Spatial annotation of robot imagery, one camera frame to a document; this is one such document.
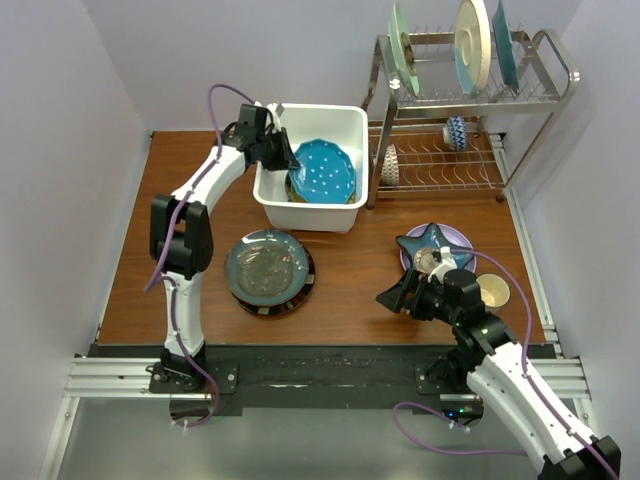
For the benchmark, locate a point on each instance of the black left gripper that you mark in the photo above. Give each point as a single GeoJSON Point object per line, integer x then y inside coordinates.
{"type": "Point", "coordinates": [286, 159]}

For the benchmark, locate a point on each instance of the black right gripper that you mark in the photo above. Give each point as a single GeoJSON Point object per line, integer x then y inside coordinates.
{"type": "Point", "coordinates": [394, 298]}

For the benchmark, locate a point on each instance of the blue polka dot plate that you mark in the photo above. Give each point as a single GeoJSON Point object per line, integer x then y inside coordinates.
{"type": "Point", "coordinates": [326, 174]}

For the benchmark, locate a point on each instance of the blue star-shaped dish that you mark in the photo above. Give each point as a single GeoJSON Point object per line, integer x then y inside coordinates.
{"type": "Point", "coordinates": [424, 259]}

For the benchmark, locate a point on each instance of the grey blue ceramic plate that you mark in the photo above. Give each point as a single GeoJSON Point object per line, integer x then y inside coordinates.
{"type": "Point", "coordinates": [268, 236]}

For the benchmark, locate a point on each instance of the woven bamboo plate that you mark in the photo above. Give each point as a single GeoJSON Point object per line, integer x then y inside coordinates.
{"type": "Point", "coordinates": [291, 192]}

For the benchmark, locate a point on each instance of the clear glass plate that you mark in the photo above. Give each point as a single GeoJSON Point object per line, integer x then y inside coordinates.
{"type": "Point", "coordinates": [264, 270]}

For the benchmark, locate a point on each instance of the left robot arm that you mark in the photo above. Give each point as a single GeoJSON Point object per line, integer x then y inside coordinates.
{"type": "Point", "coordinates": [181, 238]}

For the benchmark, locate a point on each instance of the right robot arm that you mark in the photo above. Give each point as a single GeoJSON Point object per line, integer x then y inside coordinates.
{"type": "Point", "coordinates": [495, 366]}

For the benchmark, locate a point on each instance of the white plastic bin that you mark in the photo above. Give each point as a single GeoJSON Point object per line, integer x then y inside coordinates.
{"type": "Point", "coordinates": [347, 126]}

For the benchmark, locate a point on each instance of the lavender plate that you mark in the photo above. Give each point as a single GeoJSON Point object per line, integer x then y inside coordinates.
{"type": "Point", "coordinates": [432, 235]}

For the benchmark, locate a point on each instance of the cream ceramic mug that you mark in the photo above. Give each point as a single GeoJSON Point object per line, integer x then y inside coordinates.
{"type": "Point", "coordinates": [495, 291]}

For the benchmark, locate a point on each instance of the black gold striped plate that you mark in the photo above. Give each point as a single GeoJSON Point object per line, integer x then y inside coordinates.
{"type": "Point", "coordinates": [293, 303]}

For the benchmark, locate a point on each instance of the mint plate in rack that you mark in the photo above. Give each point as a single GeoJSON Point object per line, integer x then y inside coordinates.
{"type": "Point", "coordinates": [402, 50]}

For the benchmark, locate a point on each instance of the metal dish rack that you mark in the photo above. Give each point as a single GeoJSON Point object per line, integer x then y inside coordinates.
{"type": "Point", "coordinates": [503, 129]}

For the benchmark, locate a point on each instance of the blue zigzag bowl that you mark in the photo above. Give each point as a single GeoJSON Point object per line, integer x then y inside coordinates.
{"type": "Point", "coordinates": [455, 133]}

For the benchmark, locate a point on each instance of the cream blue spiral plate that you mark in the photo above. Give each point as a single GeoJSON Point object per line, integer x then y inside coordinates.
{"type": "Point", "coordinates": [472, 42]}

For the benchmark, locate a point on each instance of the teal plate in rack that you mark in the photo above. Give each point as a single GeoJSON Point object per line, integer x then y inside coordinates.
{"type": "Point", "coordinates": [504, 48]}

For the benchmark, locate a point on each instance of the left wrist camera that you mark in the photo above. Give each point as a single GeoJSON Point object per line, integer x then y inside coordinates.
{"type": "Point", "coordinates": [274, 112]}

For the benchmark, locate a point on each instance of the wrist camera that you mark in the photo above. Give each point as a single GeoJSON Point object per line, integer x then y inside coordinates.
{"type": "Point", "coordinates": [445, 264]}
{"type": "Point", "coordinates": [274, 112]}

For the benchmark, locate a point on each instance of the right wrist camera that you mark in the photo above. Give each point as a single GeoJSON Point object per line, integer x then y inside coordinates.
{"type": "Point", "coordinates": [445, 264]}

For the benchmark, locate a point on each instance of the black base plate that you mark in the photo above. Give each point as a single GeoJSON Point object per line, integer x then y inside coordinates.
{"type": "Point", "coordinates": [306, 377]}

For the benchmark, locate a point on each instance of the aluminium frame rail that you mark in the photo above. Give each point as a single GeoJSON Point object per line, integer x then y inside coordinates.
{"type": "Point", "coordinates": [107, 415]}

